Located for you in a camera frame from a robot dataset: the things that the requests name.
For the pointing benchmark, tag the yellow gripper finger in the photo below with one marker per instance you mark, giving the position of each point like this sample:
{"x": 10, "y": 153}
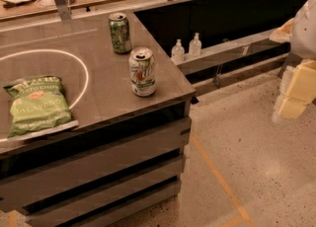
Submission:
{"x": 283, "y": 33}
{"x": 296, "y": 91}

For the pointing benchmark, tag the green soda can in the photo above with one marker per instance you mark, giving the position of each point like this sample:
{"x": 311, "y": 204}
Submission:
{"x": 119, "y": 30}

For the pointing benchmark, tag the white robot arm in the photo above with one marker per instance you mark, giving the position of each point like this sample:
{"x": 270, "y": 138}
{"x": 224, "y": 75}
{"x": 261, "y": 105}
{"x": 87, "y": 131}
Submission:
{"x": 303, "y": 33}

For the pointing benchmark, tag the white 7up can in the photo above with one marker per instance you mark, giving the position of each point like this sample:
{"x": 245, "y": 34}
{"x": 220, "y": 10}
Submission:
{"x": 142, "y": 71}

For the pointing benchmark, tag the right clear sanitizer bottle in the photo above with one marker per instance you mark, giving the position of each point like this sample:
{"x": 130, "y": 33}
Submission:
{"x": 195, "y": 46}

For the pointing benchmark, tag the clear sanitizer bottle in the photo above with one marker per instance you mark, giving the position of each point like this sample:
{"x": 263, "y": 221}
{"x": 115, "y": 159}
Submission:
{"x": 177, "y": 54}
{"x": 195, "y": 46}

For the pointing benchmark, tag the left clear sanitizer bottle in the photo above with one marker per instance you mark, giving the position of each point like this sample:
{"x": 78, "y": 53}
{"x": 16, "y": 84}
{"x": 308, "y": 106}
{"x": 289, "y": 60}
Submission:
{"x": 177, "y": 54}

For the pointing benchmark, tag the grey drawer cabinet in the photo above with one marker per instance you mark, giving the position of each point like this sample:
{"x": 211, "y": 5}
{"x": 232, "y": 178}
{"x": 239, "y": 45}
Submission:
{"x": 100, "y": 173}

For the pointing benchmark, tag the green jalapeno chips bag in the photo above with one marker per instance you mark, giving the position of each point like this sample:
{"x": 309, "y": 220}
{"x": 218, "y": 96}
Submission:
{"x": 37, "y": 104}

